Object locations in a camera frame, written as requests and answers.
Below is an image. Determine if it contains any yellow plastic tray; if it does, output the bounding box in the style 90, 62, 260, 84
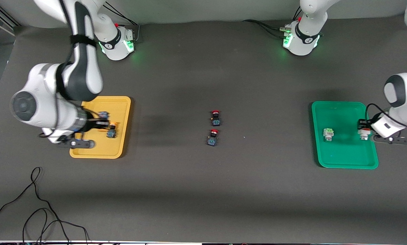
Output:
69, 96, 131, 159

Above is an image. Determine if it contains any green plastic tray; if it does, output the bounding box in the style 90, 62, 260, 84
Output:
311, 101, 379, 169

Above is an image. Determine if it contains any dark grey table cover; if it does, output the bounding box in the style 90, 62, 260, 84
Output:
0, 15, 407, 244

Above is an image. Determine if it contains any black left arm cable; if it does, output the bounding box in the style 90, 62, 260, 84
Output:
365, 103, 407, 130

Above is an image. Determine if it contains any thin black loose cable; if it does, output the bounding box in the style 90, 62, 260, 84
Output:
0, 167, 90, 245

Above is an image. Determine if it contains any black right base cable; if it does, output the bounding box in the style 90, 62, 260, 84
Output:
103, 1, 141, 43

